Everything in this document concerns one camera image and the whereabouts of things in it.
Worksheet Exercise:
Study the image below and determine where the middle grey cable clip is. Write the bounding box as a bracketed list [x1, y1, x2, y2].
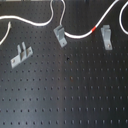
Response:
[54, 25, 67, 47]

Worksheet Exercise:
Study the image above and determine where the grey cable clip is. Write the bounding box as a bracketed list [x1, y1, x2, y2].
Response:
[101, 25, 112, 50]
[54, 25, 67, 47]
[10, 43, 33, 68]

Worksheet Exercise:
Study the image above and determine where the left grey cable clip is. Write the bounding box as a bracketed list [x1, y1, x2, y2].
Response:
[10, 43, 33, 68]

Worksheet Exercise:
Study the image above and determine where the right grey cable clip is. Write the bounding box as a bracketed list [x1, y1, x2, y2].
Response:
[101, 25, 112, 50]

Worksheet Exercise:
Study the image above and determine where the long white cable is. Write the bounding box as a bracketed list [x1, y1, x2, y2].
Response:
[0, 0, 56, 27]

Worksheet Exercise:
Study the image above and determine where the white cable red mark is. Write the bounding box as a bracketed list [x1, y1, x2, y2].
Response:
[60, 0, 119, 39]

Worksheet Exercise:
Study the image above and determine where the white cable end left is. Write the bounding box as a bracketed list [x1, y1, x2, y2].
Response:
[0, 22, 13, 46]

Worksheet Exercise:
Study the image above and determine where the white cable at right edge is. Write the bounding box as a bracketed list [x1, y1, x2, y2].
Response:
[119, 5, 128, 35]

